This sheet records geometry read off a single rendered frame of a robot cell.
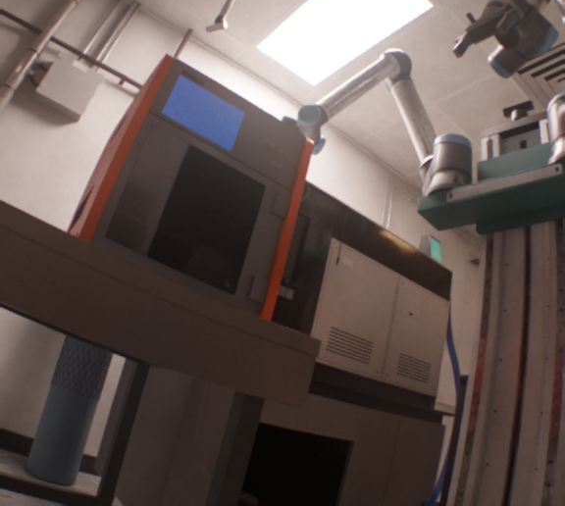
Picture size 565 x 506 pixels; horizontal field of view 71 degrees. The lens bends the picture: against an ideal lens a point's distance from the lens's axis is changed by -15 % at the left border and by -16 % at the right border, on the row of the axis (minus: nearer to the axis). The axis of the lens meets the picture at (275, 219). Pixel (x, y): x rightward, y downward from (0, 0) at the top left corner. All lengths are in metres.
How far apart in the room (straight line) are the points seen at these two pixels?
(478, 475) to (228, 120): 1.19
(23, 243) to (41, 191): 1.93
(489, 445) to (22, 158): 2.48
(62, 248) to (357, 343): 1.36
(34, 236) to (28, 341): 1.83
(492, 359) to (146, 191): 1.13
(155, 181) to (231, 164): 0.16
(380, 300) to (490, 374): 0.64
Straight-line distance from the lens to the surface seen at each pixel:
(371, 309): 1.84
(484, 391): 1.47
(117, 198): 0.75
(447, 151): 1.67
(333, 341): 1.70
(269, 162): 0.90
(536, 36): 1.36
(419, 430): 1.99
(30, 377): 2.43
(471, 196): 1.50
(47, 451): 2.13
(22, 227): 0.61
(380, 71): 1.99
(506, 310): 1.56
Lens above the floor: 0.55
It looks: 25 degrees up
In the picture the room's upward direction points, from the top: 15 degrees clockwise
